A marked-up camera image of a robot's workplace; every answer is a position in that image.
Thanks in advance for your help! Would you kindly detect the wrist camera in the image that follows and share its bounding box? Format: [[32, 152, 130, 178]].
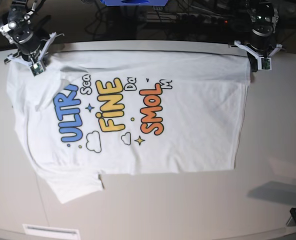
[[29, 61, 45, 77], [260, 57, 272, 71]]

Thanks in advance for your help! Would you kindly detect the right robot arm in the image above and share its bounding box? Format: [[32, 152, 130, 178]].
[[0, 0, 57, 68]]

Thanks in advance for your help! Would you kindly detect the white paper label sheet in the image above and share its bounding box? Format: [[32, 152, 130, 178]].
[[22, 224, 81, 240]]

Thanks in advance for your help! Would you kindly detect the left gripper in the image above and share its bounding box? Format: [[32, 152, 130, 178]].
[[232, 27, 284, 73]]

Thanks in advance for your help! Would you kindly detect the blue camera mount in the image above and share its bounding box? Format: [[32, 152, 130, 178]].
[[100, 0, 168, 7]]

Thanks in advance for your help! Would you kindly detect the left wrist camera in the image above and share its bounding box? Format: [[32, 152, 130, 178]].
[[260, 57, 272, 71]]

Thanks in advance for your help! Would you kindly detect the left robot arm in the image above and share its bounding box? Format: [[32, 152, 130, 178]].
[[232, 0, 283, 73]]

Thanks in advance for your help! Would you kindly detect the white printed T-shirt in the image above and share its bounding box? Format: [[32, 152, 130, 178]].
[[7, 50, 251, 204]]

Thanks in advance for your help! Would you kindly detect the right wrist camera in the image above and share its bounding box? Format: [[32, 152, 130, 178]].
[[29, 61, 45, 77]]

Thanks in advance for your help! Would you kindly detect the black power strip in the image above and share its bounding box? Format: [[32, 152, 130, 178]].
[[139, 11, 231, 25]]

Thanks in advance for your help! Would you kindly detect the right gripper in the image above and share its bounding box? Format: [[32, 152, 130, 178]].
[[4, 29, 57, 66]]

